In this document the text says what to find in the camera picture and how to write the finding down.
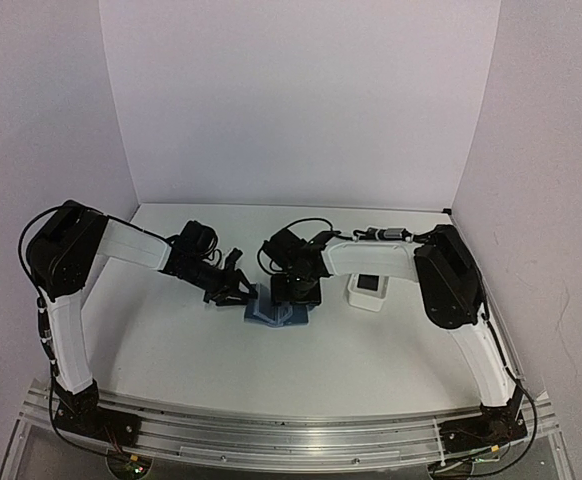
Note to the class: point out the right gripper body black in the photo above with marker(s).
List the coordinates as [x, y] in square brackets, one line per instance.
[295, 289]

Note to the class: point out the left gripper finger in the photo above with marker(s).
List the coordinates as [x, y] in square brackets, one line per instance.
[226, 299]
[241, 286]

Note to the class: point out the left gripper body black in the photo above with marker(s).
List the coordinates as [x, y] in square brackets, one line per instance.
[205, 278]

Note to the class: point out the blue leather card holder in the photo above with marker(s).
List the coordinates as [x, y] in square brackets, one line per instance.
[300, 315]

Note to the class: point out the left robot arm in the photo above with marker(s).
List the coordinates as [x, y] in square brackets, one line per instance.
[58, 260]

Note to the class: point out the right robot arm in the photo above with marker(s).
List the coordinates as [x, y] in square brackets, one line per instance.
[453, 297]

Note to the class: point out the black rectangle on tray bottom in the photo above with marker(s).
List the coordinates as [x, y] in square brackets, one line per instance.
[368, 282]

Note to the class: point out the white plastic tray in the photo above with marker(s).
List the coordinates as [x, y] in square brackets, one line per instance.
[367, 292]

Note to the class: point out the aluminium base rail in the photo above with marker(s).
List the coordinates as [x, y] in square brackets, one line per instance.
[216, 438]

